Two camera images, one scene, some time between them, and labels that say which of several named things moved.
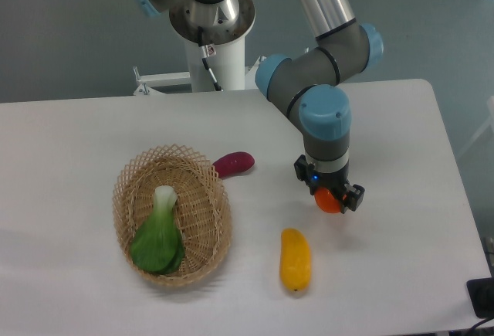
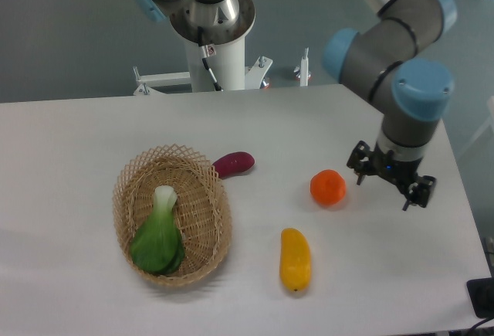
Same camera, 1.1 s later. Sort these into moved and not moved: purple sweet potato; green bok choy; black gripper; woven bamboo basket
Moved: black gripper
Not moved: woven bamboo basket; purple sweet potato; green bok choy
